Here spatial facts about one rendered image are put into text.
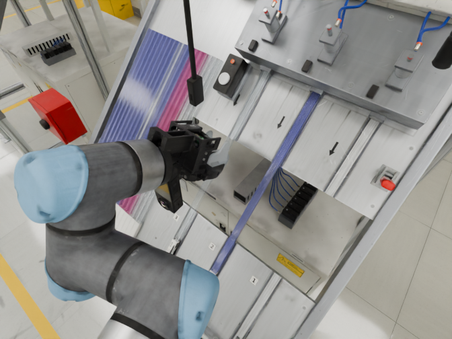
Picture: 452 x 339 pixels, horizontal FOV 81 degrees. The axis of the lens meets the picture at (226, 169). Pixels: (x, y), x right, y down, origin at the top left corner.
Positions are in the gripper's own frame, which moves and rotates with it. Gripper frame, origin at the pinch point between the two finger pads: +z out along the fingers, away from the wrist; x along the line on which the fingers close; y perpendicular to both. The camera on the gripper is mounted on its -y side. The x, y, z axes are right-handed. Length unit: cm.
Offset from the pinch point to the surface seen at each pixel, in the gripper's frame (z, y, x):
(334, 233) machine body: 34.3, -16.7, -27.9
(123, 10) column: 179, 13, 283
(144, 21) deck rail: 4.9, 18.7, 36.4
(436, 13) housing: 2.7, 34.0, -21.8
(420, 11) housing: 3.0, 34.0, -19.7
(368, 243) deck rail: 0.1, 1.0, -31.3
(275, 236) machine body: 24.1, -23.2, -14.5
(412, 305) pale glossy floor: 92, -53, -75
